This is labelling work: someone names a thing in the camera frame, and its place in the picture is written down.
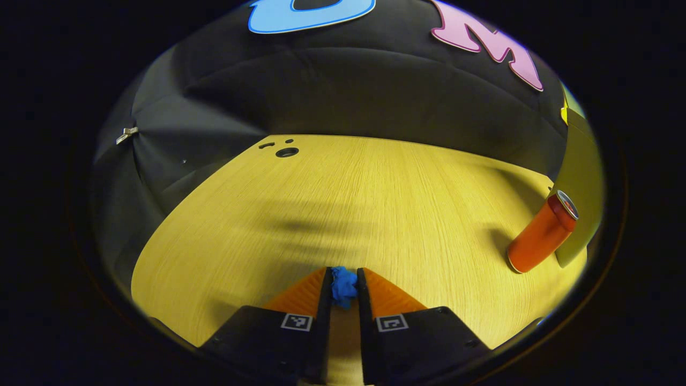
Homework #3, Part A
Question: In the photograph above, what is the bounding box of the orange pop can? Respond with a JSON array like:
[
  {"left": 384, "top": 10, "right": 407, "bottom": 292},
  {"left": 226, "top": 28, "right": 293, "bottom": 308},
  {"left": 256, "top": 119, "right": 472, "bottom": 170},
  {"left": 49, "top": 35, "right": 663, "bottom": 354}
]
[{"left": 506, "top": 190, "right": 580, "bottom": 274}]

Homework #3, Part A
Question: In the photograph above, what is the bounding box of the wooden desktop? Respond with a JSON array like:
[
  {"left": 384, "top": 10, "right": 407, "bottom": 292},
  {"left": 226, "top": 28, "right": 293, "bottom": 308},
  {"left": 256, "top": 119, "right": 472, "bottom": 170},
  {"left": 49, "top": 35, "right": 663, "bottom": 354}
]
[{"left": 130, "top": 134, "right": 587, "bottom": 386}]

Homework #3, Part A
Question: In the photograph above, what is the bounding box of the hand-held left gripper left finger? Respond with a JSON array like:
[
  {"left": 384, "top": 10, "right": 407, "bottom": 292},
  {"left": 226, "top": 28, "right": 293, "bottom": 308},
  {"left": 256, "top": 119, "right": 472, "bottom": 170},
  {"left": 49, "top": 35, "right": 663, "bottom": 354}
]
[{"left": 199, "top": 266, "right": 334, "bottom": 386}]

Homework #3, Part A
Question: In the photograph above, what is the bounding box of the blue paper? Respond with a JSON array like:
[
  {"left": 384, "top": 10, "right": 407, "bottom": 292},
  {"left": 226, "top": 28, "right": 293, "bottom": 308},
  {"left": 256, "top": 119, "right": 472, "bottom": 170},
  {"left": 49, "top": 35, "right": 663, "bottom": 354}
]
[{"left": 330, "top": 266, "right": 359, "bottom": 310}]

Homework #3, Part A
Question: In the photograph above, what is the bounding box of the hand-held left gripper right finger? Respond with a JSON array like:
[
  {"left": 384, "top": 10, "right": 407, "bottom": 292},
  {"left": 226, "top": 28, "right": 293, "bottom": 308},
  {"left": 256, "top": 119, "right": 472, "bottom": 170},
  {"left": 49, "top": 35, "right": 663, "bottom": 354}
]
[{"left": 356, "top": 267, "right": 491, "bottom": 386}]

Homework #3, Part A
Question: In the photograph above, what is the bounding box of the pale green desktop garbage bin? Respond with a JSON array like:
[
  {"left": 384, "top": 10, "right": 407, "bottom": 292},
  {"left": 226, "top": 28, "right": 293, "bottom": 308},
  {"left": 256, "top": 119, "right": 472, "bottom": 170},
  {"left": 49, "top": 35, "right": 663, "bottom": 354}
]
[{"left": 554, "top": 105, "right": 605, "bottom": 269}]

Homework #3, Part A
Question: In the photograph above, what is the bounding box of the black backdrop cloth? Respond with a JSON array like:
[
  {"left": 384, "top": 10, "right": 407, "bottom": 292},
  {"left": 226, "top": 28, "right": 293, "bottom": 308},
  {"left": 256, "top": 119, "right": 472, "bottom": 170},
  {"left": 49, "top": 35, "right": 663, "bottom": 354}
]
[{"left": 91, "top": 0, "right": 569, "bottom": 301}]

